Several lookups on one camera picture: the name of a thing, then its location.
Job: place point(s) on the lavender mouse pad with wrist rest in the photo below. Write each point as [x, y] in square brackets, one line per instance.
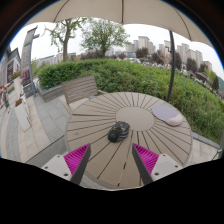
[165, 113]

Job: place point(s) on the beige patio umbrella canopy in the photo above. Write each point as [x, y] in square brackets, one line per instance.
[116, 10]

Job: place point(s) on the bare-trunk leaning tree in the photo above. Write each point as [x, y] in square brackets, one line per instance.
[65, 36]

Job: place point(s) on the green hedge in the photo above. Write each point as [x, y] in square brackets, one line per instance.
[140, 78]

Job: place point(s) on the white flower planter box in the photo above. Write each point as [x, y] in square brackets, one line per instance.
[21, 115]

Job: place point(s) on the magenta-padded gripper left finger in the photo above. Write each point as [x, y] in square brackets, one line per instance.
[60, 165]

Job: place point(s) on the group of beige apartment buildings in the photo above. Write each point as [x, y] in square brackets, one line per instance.
[185, 53]

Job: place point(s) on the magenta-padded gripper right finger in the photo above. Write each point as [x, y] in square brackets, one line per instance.
[163, 165]

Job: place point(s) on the black computer mouse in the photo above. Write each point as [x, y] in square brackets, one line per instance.
[118, 131]

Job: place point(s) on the grey sign pillar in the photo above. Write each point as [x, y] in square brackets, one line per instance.
[27, 56]

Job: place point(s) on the round leafy green tree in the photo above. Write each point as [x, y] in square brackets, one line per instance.
[103, 35]

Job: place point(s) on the slatted beige outdoor chair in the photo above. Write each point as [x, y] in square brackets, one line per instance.
[79, 88]

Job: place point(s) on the dark curved umbrella pole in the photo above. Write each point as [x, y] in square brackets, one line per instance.
[172, 66]

